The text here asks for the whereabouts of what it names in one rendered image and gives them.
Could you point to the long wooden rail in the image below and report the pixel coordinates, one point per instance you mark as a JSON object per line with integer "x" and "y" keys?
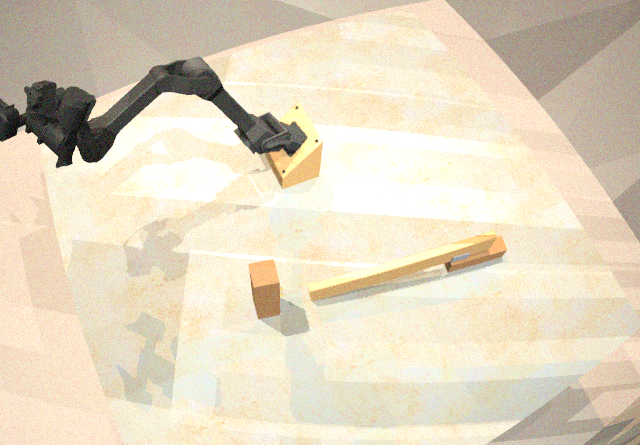
{"x": 400, "y": 268}

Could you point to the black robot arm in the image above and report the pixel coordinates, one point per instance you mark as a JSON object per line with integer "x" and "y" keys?
{"x": 94, "y": 138}

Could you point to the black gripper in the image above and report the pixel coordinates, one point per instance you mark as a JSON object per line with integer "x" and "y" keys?
{"x": 10, "y": 120}

